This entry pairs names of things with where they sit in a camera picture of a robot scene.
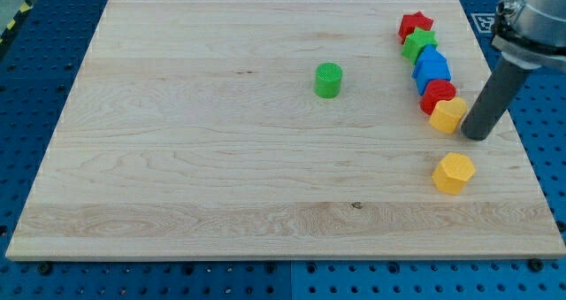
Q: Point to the red cylinder block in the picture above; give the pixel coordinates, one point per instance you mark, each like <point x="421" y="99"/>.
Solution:
<point x="436" y="90"/>

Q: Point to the blue house-shaped block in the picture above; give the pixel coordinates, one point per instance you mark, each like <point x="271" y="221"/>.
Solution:
<point x="431" y="65"/>

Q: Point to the green cylinder block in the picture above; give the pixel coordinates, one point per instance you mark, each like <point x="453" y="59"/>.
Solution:
<point x="328" y="78"/>

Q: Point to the white fiducial marker tag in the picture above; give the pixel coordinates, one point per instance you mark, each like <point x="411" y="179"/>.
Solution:
<point x="483" y="22"/>

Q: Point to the yellow heart block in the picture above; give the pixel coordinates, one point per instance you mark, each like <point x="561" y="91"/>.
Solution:
<point x="447" y="114"/>

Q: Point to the red star block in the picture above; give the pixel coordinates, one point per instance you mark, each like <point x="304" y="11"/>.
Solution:
<point x="412" y="21"/>

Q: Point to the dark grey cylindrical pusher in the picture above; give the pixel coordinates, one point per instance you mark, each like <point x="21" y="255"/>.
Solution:
<point x="505" y="81"/>

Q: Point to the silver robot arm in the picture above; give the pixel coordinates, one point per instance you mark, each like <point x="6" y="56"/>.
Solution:
<point x="529" y="34"/>

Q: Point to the yellow hexagon block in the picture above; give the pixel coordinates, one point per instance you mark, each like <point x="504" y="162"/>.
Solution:
<point x="453" y="173"/>

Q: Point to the green star block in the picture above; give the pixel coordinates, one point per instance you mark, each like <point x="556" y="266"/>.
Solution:
<point x="416" y="42"/>

